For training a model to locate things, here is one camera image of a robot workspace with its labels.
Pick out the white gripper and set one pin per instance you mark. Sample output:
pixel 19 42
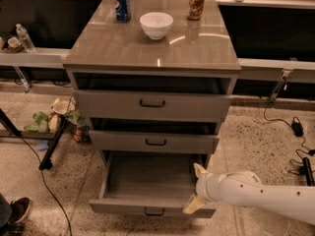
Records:
pixel 202 187

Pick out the grey bottom drawer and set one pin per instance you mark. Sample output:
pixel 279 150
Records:
pixel 146 183

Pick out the grey drawer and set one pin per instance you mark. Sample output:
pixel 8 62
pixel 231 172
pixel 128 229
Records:
pixel 146 183
pixel 154 142
pixel 133 105

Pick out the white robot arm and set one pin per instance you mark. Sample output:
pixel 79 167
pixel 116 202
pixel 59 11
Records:
pixel 245 189

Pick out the grey middle drawer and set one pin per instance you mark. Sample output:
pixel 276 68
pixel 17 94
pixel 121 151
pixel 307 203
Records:
pixel 154 142

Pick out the grey drawer cabinet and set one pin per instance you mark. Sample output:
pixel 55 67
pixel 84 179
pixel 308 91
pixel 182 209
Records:
pixel 195 57

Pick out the grey top drawer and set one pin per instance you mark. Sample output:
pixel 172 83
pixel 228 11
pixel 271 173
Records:
pixel 133 105

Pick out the black stand leg right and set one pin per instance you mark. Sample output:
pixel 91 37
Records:
pixel 308 172

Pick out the black stand leg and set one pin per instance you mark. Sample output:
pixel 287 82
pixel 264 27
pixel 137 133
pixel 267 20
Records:
pixel 10 131
pixel 308 172

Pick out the black stand leg left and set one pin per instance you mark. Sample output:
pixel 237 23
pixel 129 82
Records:
pixel 10 131

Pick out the white ceramic bowl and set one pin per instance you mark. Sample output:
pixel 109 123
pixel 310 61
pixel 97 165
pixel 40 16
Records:
pixel 156 25

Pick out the dark shoe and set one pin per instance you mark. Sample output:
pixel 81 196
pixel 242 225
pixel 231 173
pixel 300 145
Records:
pixel 20 209

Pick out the brown patterned can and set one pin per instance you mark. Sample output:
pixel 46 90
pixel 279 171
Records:
pixel 195 9

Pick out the blue pepsi can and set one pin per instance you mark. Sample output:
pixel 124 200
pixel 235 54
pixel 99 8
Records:
pixel 122 8

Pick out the clear plastic water bottle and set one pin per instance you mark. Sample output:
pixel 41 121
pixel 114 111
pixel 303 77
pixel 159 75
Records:
pixel 25 38

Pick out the bowl with small items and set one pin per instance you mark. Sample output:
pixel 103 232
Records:
pixel 9 45

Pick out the black power adapter with cable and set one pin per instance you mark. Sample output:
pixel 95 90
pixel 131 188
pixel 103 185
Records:
pixel 295 125

